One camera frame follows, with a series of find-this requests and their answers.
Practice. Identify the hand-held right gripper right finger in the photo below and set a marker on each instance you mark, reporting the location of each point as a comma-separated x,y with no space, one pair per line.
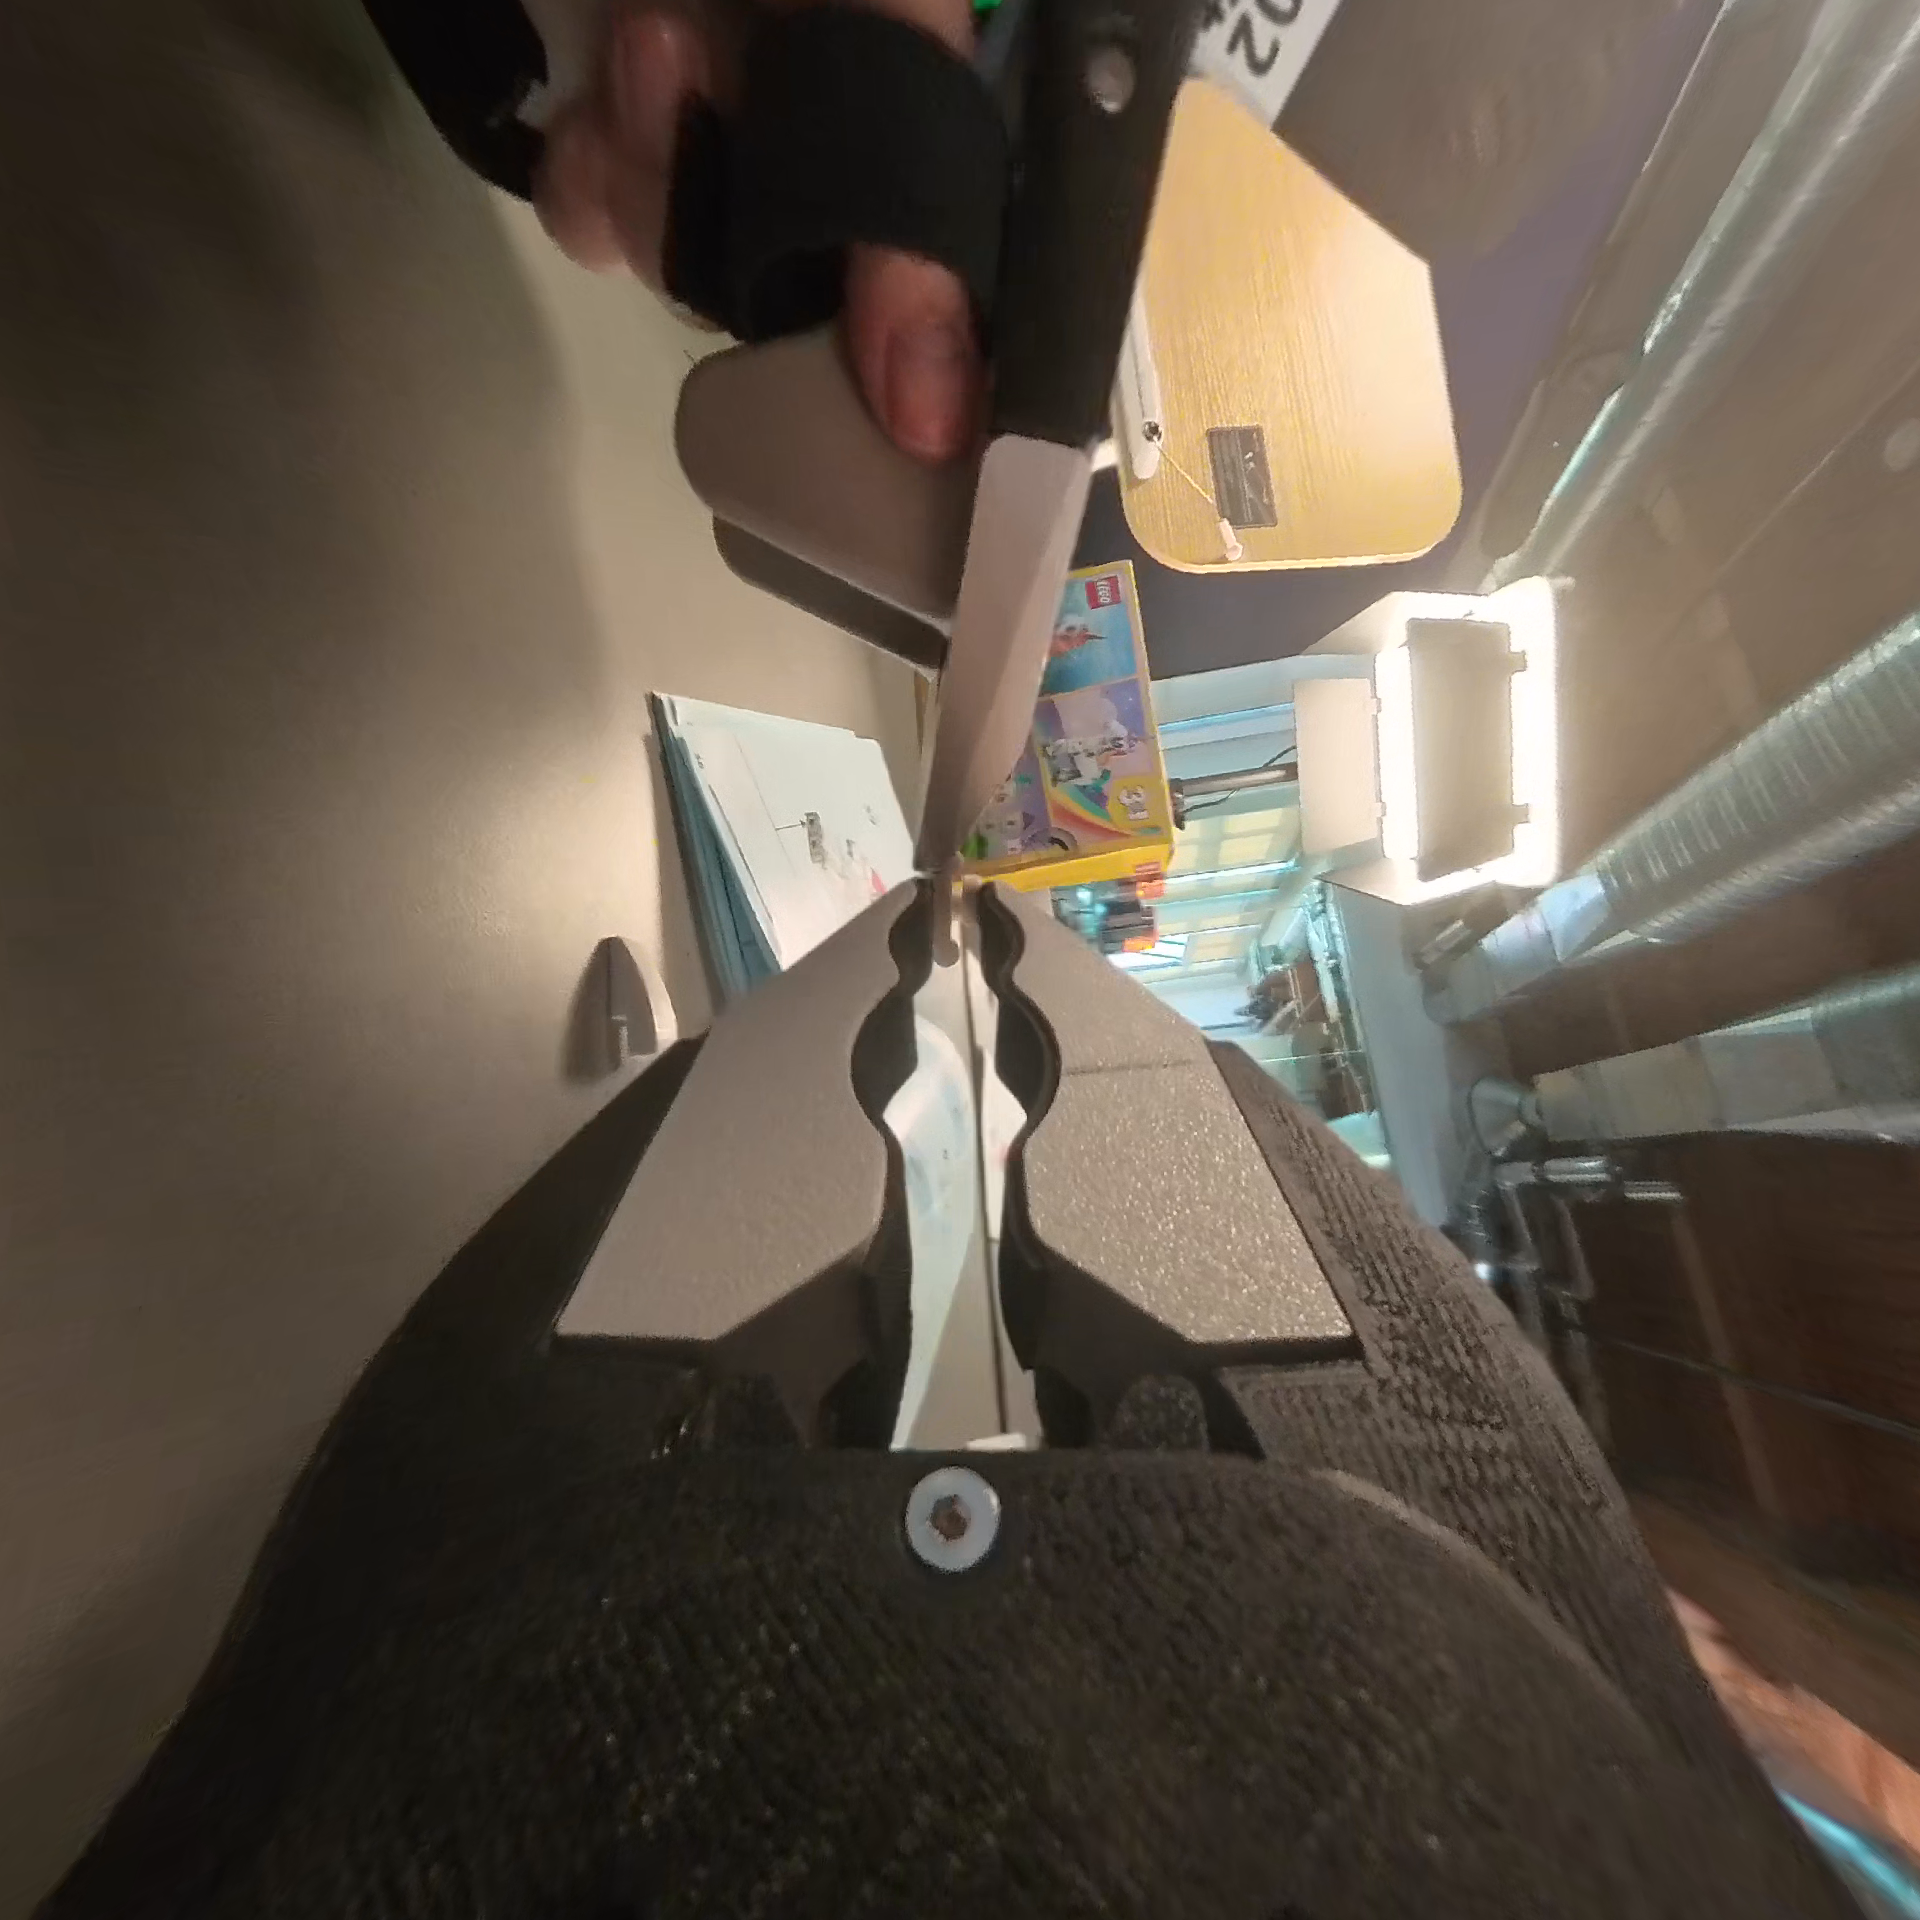
1185,1201

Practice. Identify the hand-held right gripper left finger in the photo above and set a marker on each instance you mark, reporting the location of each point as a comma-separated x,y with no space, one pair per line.
721,1185

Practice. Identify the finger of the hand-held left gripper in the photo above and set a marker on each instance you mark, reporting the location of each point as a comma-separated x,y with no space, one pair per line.
996,628

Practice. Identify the yellow lego box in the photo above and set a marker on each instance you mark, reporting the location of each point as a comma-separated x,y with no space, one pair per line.
1096,720

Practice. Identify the pale grey arched lego piece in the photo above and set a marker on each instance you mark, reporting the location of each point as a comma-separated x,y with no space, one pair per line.
616,1012

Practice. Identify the open lego instruction booklet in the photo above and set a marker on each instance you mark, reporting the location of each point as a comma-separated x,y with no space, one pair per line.
780,825

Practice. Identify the person's left hand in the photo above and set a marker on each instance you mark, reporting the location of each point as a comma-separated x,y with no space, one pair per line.
616,181

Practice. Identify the light wooden board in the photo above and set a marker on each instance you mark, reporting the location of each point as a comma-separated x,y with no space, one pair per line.
1306,329

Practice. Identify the ceiling light panel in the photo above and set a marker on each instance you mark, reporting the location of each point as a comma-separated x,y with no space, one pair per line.
1462,751

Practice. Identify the silver insulated duct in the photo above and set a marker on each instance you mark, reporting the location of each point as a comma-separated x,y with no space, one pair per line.
1756,796
1724,300

